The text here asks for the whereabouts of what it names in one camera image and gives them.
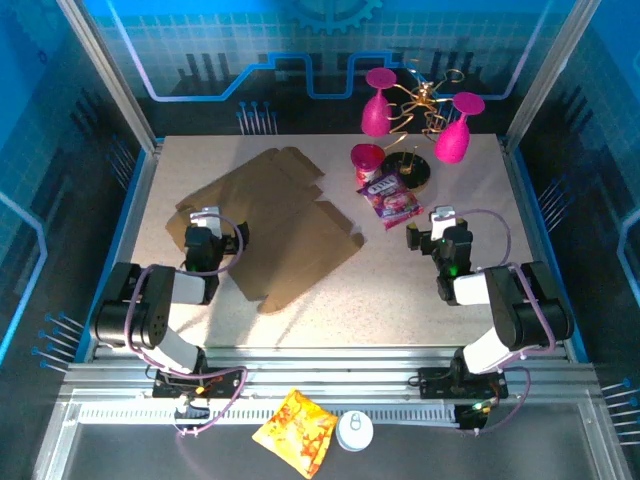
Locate aluminium frame rail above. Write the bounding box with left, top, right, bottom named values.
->
left=59, top=345, right=601, bottom=401

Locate gold wire glass holder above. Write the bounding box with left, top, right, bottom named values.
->
left=382, top=57, right=466, bottom=190

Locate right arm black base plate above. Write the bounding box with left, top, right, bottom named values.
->
left=418, top=367, right=509, bottom=400

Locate purple snack packet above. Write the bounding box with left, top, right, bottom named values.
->
left=355, top=173, right=420, bottom=231

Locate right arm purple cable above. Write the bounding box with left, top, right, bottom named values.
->
left=452, top=208, right=554, bottom=436

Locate blue table edge strip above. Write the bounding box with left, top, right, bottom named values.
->
left=508, top=144, right=590, bottom=362
left=74, top=148, right=149, bottom=362

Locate white pull-tab can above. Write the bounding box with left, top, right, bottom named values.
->
left=334, top=410, right=375, bottom=453

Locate pink wine glass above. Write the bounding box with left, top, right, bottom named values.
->
left=362, top=68, right=397, bottom=139
left=433, top=91, right=486, bottom=165

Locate white slotted cable duct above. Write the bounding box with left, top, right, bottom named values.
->
left=79, top=405, right=461, bottom=427

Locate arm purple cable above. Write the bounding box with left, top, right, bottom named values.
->
left=124, top=212, right=249, bottom=439
left=452, top=208, right=554, bottom=436

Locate aluminium frame post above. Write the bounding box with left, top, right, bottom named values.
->
left=503, top=0, right=599, bottom=147
left=57, top=0, right=164, bottom=151

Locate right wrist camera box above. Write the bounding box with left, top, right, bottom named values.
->
left=430, top=205, right=459, bottom=239

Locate brown cardboard paper box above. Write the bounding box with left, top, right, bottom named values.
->
left=165, top=145, right=366, bottom=315

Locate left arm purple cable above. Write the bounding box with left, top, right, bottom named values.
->
left=124, top=212, right=249, bottom=439

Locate yellow orange snack bag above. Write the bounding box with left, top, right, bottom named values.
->
left=251, top=387, right=339, bottom=480

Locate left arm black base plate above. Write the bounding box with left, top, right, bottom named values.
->
left=152, top=367, right=241, bottom=400

